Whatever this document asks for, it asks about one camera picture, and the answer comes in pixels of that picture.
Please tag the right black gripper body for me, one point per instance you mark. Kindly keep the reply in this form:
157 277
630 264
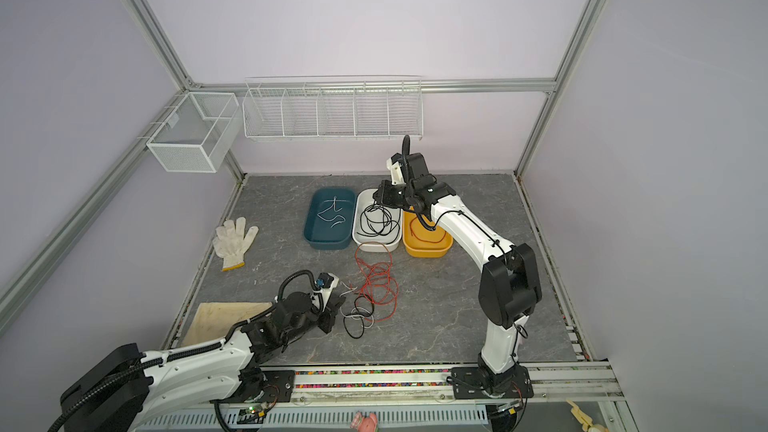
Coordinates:
395 197

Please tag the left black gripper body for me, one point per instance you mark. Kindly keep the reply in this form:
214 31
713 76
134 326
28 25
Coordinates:
324 320

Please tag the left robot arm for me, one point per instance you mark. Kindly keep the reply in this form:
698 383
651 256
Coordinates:
130 387

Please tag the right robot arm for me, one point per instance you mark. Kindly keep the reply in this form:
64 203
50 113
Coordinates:
509 288

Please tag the white plastic bin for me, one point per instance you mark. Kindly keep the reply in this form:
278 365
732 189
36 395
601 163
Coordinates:
376 228

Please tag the yellow plastic bin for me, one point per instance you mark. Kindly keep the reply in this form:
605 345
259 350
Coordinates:
421 242

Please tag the teal plastic bin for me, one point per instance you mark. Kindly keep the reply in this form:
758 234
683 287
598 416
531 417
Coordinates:
329 220

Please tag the beige rubber glove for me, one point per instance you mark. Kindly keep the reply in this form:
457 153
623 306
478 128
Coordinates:
213 320

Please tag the pink object at bottom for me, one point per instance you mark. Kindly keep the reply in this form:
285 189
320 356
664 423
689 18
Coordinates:
364 422

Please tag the white cotton glove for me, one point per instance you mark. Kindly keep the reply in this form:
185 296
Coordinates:
232 240

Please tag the small white mesh basket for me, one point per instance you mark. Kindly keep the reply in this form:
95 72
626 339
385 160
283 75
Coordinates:
198 132

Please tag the cream object bottom right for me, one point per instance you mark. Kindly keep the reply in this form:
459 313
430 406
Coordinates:
587 423

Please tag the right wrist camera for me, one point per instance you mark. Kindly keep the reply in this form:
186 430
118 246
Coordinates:
395 165

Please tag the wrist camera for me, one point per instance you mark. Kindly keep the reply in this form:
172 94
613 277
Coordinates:
326 285
395 165

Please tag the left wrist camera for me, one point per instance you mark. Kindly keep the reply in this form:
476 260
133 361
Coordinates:
326 285

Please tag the long white wire rack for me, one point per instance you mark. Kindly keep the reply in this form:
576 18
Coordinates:
333 107

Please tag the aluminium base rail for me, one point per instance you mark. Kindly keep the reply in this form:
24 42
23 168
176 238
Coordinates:
393 384

